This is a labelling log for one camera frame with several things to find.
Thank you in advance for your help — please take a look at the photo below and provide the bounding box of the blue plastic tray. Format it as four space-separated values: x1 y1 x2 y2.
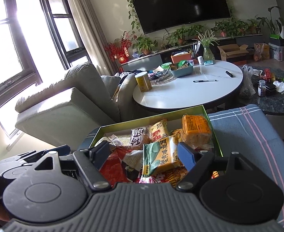
170 65 193 78

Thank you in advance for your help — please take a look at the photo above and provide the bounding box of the green yellow snack packet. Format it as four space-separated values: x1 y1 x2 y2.
142 135 183 177

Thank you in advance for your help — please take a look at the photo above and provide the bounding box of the grey sofa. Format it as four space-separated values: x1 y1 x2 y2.
15 62 143 150

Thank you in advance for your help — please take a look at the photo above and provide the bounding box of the black television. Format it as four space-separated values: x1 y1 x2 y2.
131 0 231 34

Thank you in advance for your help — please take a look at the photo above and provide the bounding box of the red berry decoration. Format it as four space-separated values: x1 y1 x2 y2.
104 31 132 64

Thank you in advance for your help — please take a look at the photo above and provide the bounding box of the brown cardboard box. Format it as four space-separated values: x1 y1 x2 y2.
218 43 249 61

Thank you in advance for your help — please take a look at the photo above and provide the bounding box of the white round table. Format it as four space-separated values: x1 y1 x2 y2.
132 60 243 112

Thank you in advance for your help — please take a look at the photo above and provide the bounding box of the yellow tin can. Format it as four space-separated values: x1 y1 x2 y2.
135 71 152 93

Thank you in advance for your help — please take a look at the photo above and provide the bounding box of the window with dark frame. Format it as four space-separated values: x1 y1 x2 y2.
0 0 89 137

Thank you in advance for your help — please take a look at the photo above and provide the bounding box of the dark round marble table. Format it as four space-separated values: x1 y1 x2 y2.
238 66 284 116

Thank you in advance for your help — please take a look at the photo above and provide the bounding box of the red yellow cookie snack bag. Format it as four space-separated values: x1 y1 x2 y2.
138 166 220 189

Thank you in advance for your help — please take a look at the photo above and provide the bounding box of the green cardboard box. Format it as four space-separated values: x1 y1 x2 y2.
89 105 223 156

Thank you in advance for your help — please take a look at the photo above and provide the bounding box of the yellow orange snack packet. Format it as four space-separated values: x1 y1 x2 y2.
182 115 213 150

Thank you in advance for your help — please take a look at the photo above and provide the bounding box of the brown round cake packet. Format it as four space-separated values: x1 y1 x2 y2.
128 126 151 150

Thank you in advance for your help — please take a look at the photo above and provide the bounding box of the blue plaid cloth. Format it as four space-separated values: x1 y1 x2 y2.
77 104 284 232

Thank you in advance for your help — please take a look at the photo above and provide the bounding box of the spider plant glass vase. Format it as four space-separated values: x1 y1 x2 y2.
197 30 218 61

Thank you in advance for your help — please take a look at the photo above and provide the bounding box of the red bag with cracker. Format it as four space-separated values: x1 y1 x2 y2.
99 148 143 186

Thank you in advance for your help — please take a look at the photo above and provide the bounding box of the black pen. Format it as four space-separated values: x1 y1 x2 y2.
193 79 218 83

